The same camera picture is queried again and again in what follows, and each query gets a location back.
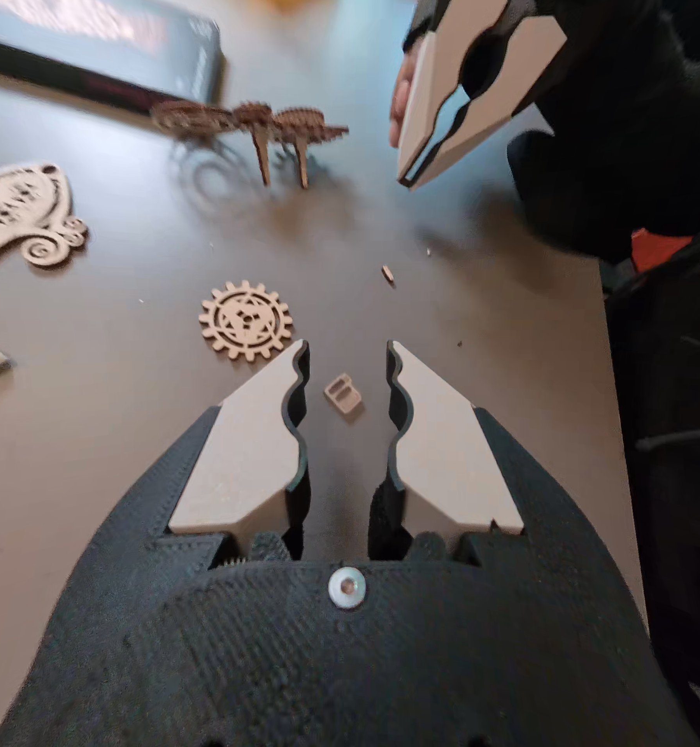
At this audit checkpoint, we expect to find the person's right forearm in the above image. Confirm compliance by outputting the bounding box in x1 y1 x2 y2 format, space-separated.
507 0 700 263

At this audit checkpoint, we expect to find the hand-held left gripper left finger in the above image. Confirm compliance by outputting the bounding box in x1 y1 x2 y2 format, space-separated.
168 340 311 555

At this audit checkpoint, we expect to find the person's black printed hoodie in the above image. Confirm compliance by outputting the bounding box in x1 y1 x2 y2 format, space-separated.
604 222 700 747

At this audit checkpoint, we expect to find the wooden gear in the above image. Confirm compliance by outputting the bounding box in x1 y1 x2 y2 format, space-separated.
198 280 294 363

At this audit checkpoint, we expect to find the black puzzle box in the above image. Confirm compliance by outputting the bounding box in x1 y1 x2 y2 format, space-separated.
0 0 225 114

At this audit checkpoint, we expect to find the ornate wooden teardrop piece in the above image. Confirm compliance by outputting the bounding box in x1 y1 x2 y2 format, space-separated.
0 163 89 278

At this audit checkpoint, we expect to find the red orange object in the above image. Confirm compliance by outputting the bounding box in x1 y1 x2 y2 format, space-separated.
630 229 694 273

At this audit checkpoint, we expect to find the small wooden connector piece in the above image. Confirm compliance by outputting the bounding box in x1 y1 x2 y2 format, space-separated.
324 372 364 415

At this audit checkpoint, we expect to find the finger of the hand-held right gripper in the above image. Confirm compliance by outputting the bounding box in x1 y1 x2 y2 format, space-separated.
407 14 568 191
396 0 509 183

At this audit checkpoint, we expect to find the wooden gear assembly with pegs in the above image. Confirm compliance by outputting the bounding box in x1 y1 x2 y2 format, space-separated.
150 100 351 189

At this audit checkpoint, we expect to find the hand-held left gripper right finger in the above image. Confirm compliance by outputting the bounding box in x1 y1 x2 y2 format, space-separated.
386 340 526 544

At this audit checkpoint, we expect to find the person's right hand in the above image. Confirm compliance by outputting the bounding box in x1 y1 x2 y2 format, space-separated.
388 34 425 148

